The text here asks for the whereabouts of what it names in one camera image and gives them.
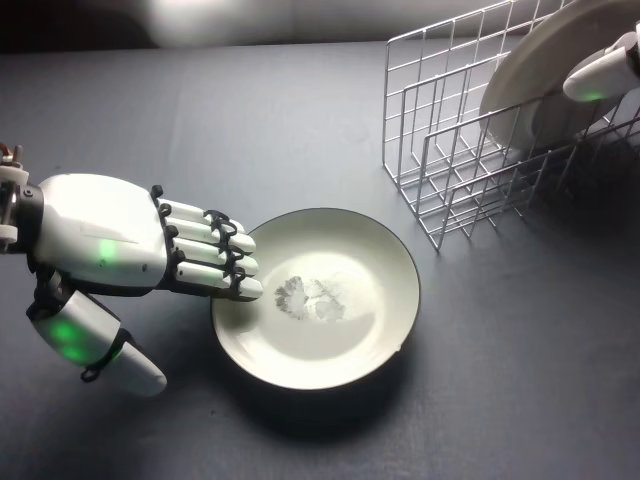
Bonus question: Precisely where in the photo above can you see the white plate with dark rim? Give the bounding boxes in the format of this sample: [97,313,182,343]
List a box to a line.
[478,0,640,155]
[209,206,423,401]

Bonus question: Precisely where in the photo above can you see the white wire dish rack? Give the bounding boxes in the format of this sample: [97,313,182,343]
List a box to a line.
[384,0,640,254]

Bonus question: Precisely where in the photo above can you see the grey table cloth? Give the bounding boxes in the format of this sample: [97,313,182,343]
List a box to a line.
[0,38,640,480]

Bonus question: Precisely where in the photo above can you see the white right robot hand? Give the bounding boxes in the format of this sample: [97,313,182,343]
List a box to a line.
[562,30,640,104]

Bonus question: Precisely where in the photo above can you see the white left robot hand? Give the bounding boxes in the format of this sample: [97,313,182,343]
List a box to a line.
[25,172,266,399]

